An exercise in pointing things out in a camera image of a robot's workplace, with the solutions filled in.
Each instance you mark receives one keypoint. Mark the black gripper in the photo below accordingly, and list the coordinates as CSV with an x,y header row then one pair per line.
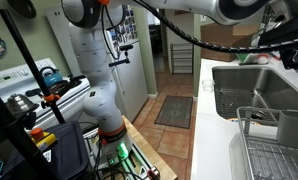
x,y
295,56

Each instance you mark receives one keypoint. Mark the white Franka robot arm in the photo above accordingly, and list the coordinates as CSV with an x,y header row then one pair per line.
x,y
99,100

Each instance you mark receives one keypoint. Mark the white red small container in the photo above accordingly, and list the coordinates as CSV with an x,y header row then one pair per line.
x,y
262,59

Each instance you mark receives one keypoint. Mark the grey utensil holder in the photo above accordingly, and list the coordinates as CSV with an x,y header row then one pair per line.
x,y
292,130

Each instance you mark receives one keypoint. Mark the stainless steel sink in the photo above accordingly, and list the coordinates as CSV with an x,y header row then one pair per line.
x,y
235,83

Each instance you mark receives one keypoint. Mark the large cardboard box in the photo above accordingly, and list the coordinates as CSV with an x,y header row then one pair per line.
x,y
222,36

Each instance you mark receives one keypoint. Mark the clear plastic cup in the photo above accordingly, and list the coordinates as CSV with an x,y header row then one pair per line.
x,y
208,86

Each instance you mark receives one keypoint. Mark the white drain tray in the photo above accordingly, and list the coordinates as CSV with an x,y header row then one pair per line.
x,y
237,156

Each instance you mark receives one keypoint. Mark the grey hallway shelf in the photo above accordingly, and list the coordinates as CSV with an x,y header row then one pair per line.
x,y
182,58

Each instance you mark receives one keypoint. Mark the patterned floor rug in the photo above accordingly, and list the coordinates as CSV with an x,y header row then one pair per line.
x,y
174,112

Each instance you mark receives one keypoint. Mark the white refrigerator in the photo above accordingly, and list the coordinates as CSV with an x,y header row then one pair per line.
x,y
132,76

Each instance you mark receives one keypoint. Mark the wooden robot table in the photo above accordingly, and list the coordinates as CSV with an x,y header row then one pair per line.
x,y
145,146

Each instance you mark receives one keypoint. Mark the black stove pan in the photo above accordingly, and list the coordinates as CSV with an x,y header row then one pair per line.
x,y
64,85

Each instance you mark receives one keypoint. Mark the black controller box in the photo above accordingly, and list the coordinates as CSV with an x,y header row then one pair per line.
x,y
69,150

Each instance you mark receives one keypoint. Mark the blue teapot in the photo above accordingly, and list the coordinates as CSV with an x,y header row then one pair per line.
x,y
52,78

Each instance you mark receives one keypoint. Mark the orange pole clamp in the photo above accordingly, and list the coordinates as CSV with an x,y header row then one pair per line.
x,y
50,99

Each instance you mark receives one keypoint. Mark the red yellow emergency stop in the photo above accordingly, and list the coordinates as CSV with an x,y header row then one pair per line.
x,y
42,136

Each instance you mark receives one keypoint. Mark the thin black stand pole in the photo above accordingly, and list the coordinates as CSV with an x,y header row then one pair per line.
x,y
29,56

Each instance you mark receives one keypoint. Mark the silver dome kettle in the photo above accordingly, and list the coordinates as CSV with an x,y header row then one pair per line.
x,y
19,105

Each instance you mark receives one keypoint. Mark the thick black stand pole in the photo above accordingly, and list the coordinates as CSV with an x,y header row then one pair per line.
x,y
19,140

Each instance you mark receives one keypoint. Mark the white kitchen stove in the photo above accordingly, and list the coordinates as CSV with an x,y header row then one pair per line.
x,y
9,78

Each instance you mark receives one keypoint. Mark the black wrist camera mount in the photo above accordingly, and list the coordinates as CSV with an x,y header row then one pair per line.
x,y
289,31

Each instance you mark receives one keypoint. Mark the black camera on mount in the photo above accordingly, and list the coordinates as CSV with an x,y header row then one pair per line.
x,y
122,55

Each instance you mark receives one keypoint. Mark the black wall pan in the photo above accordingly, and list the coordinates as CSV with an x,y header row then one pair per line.
x,y
22,7

